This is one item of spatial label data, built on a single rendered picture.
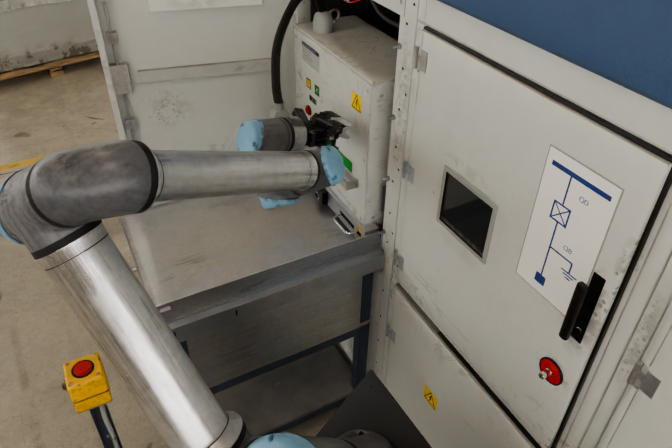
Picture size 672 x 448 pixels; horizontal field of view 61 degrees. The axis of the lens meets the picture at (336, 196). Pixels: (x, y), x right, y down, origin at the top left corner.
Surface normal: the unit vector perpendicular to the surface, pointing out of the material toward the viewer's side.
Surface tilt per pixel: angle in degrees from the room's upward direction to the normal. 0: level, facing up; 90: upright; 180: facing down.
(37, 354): 0
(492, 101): 90
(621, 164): 90
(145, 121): 90
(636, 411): 90
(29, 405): 0
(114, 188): 71
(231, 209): 0
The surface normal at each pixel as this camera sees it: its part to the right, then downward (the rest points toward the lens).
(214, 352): 0.47, 0.52
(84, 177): 0.19, -0.05
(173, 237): 0.02, -0.81
